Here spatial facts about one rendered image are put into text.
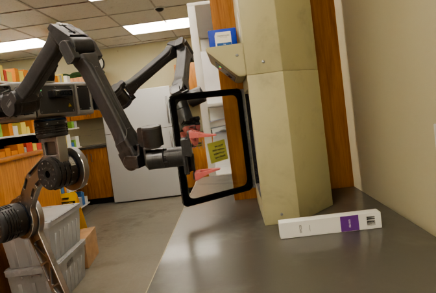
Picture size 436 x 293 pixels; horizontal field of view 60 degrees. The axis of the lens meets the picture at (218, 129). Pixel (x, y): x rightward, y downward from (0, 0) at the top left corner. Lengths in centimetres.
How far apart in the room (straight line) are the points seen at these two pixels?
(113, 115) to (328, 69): 87
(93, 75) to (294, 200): 71
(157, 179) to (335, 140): 489
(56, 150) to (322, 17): 124
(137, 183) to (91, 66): 523
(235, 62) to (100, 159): 553
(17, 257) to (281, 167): 250
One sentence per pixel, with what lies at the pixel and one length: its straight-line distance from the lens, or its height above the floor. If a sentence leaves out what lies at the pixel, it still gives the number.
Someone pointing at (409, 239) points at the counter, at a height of 94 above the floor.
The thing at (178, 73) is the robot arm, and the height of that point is 149.
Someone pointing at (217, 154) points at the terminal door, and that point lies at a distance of 141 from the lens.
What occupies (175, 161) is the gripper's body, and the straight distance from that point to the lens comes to 107.
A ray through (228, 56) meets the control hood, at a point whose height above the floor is 148.
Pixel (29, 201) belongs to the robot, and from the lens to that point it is 218.
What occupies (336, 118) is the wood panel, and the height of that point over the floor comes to 122.
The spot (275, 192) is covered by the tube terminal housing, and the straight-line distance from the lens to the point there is 120.
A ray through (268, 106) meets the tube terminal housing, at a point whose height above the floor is 131.
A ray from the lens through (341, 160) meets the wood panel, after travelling 162.
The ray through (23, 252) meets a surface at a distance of 329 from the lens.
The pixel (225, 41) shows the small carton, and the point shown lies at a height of 154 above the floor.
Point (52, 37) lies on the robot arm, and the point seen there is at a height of 160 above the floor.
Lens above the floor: 132
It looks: 3 degrees down
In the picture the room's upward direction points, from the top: 7 degrees counter-clockwise
